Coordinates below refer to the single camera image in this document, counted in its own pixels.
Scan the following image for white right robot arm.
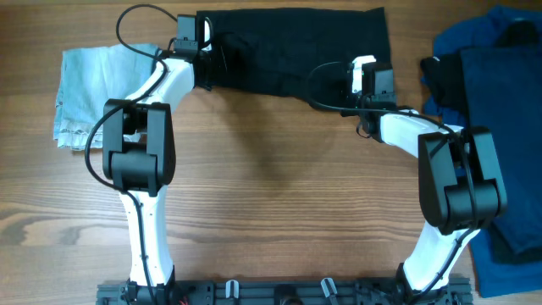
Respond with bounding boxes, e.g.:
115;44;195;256
360;108;507;297

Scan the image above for black shorts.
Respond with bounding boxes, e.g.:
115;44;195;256
196;8;390;108

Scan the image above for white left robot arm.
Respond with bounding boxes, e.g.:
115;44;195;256
102;48;210;288

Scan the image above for light blue denim shorts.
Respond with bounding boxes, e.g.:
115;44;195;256
53;43;160;151

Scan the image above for blue polo shirt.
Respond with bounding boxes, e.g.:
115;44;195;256
420;6;541;297

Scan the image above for dark navy garment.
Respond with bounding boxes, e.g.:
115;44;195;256
460;46;541;264

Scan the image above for black garment with white lettering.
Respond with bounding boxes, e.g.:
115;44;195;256
420;53;468;116

